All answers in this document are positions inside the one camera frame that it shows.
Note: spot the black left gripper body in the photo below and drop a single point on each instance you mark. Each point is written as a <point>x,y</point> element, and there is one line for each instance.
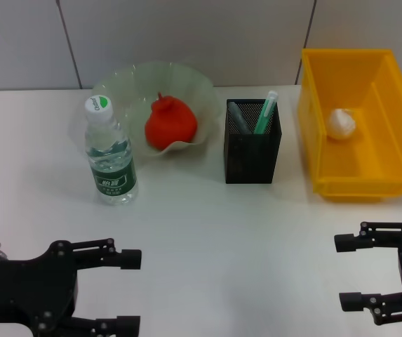
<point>25,291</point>

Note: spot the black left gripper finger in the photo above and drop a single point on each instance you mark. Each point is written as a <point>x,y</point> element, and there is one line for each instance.
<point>127,259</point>
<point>116,324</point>

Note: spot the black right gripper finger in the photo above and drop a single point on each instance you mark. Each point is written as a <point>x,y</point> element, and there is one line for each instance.
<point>358,240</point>
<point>362,302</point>

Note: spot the water bottle with green label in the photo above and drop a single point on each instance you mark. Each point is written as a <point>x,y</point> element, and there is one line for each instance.
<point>111,165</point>

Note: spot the white paper ball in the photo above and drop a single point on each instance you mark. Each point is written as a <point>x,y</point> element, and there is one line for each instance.
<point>341,124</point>

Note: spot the red-orange toy orange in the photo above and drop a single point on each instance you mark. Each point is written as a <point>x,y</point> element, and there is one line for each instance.
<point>170,124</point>

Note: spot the green utility knife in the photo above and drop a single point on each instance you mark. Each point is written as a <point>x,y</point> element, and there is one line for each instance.
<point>265,112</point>

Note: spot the grey pen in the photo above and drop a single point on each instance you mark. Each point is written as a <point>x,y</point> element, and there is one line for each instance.
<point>240,117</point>

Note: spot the black mesh pen holder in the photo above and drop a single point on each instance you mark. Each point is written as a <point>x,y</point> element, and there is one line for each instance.
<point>246,161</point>

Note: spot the translucent green fruit plate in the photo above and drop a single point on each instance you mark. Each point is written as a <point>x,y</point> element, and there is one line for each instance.
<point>127,87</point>

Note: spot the yellow plastic bin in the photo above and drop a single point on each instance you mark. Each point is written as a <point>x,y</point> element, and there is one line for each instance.
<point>379,165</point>

